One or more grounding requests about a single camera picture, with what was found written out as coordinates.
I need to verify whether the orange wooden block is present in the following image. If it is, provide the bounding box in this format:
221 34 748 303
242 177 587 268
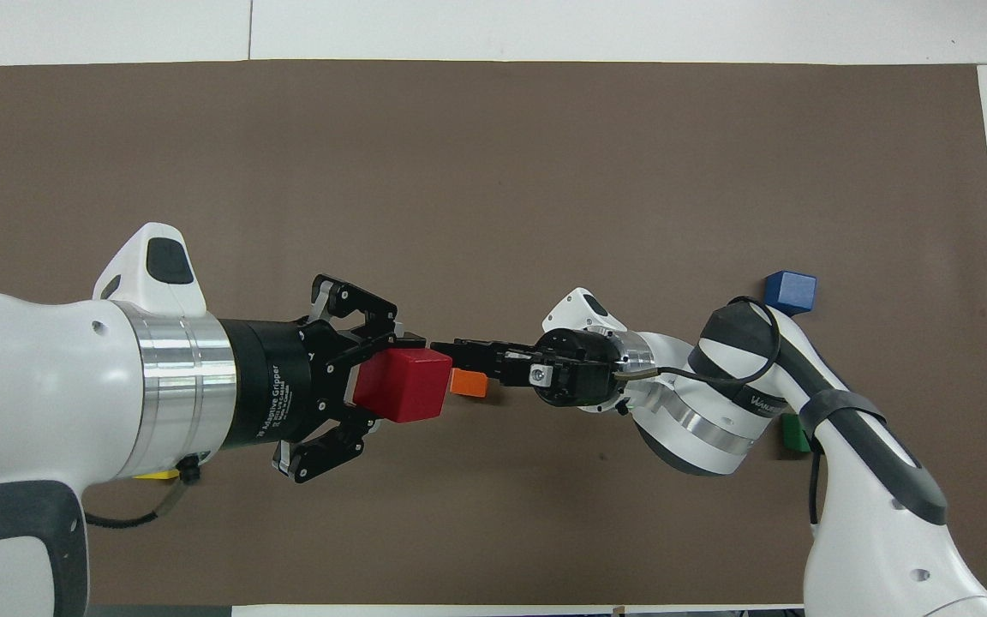
449 368 490 399

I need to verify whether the brown paper mat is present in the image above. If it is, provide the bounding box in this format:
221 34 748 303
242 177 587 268
0 59 987 607

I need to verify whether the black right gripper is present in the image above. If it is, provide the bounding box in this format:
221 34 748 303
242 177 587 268
430 328 633 409

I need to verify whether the red wooden block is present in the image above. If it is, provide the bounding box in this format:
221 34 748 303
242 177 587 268
351 346 454 424

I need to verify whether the blue wooden block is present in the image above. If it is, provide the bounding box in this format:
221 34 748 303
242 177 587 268
763 271 818 317

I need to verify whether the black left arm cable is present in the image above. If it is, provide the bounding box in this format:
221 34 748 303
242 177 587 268
82 454 204 529

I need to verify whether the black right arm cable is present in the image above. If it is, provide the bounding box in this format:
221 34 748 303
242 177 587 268
616 295 825 525

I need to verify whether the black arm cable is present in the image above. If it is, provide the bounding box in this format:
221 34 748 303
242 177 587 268
616 295 825 525
82 454 204 529

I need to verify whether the green wooden block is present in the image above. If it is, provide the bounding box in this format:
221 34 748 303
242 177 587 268
780 413 812 454

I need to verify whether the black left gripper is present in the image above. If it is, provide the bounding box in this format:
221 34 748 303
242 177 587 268
219 273 428 486

